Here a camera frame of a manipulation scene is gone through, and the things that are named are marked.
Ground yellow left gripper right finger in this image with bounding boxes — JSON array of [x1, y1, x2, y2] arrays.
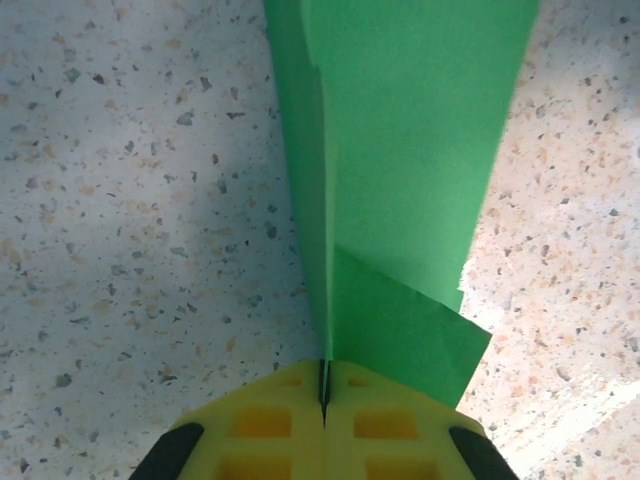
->
[[322, 360, 516, 480]]

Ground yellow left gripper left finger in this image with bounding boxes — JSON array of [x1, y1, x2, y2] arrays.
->
[[132, 360, 326, 480]]

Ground green cloth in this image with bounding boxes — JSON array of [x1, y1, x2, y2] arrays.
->
[[263, 0, 542, 409]]

